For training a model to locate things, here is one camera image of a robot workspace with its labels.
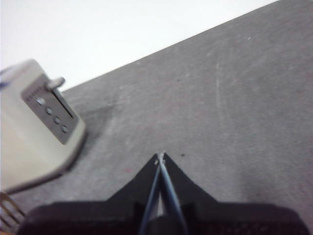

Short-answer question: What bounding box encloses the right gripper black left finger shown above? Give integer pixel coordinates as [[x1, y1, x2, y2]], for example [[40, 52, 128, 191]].
[[16, 153, 161, 235]]

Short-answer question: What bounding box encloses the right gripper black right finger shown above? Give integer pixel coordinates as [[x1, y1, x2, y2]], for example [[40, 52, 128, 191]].
[[160, 152, 309, 235]]

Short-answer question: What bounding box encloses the shiny metal toast rack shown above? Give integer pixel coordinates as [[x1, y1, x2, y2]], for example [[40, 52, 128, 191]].
[[0, 191, 26, 231]]

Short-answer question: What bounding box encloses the cream and steel toaster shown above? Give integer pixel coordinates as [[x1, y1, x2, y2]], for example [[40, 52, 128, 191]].
[[0, 58, 87, 194]]

